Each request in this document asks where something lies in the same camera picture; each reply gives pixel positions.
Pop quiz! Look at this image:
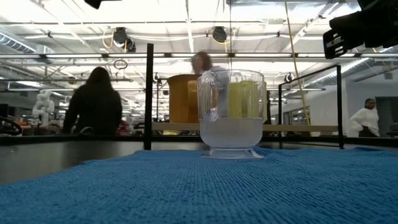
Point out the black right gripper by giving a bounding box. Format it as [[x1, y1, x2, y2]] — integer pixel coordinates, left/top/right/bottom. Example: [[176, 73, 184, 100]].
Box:
[[322, 0, 398, 60]]

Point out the person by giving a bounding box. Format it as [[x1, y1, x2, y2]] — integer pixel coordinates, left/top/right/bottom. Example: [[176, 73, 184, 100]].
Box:
[[190, 50, 231, 119], [349, 97, 381, 138], [62, 66, 124, 137]]

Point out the yellow cable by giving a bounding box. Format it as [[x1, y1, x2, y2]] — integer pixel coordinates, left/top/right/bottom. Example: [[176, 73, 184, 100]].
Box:
[[284, 0, 312, 126]]

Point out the pale yellow mug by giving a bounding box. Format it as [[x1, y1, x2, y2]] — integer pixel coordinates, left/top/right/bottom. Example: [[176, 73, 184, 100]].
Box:
[[228, 79, 268, 126]]

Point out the black table frame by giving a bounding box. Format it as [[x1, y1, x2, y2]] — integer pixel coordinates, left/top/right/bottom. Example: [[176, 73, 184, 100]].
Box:
[[0, 134, 398, 147]]

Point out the black ceiling cable reel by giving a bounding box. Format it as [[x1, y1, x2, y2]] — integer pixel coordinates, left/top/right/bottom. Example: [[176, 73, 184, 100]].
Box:
[[210, 26, 228, 44], [111, 26, 137, 53]]

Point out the blue cloth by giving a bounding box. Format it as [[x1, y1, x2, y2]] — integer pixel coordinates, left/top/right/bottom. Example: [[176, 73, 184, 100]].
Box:
[[0, 146, 398, 224]]

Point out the black looped cable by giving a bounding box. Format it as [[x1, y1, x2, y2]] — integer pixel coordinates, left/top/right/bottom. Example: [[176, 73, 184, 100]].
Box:
[[0, 116, 24, 136]]

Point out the orange ceramic mug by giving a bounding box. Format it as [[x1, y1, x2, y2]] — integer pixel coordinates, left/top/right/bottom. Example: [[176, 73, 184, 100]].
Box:
[[167, 73, 201, 124]]

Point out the black wire rack shelf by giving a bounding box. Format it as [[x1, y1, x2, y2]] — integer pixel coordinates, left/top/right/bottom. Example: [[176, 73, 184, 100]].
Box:
[[143, 43, 345, 151]]

